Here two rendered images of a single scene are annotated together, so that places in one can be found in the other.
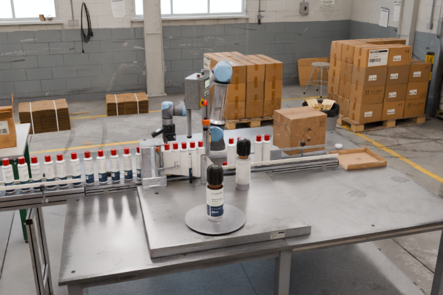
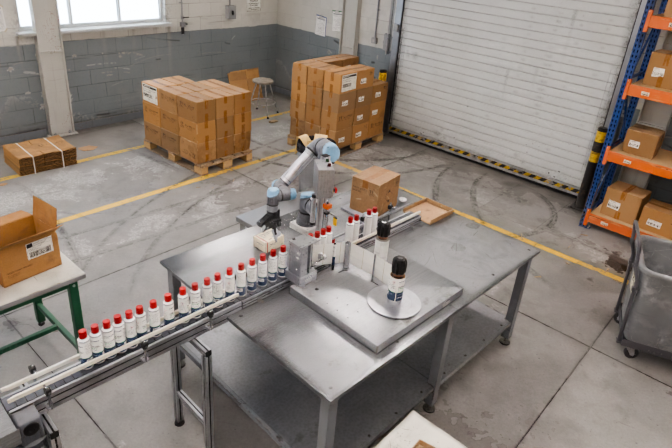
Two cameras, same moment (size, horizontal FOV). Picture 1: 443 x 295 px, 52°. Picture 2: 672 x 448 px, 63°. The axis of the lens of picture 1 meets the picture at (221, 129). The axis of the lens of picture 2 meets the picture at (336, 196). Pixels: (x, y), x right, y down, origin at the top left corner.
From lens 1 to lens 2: 1.86 m
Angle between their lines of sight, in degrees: 31
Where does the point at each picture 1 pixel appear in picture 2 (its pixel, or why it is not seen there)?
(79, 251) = (312, 368)
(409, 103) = (372, 123)
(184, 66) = (96, 93)
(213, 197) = (400, 285)
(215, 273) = not seen: hidden behind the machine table
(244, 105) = (215, 144)
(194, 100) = (327, 189)
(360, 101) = (335, 127)
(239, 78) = (209, 115)
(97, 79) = not seen: outside the picture
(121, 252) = (347, 356)
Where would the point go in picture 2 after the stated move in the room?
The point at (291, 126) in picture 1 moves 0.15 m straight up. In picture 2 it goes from (379, 192) to (381, 173)
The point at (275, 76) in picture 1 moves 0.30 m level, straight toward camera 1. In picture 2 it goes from (244, 108) to (250, 115)
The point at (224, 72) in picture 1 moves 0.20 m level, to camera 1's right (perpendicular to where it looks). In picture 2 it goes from (334, 152) to (360, 149)
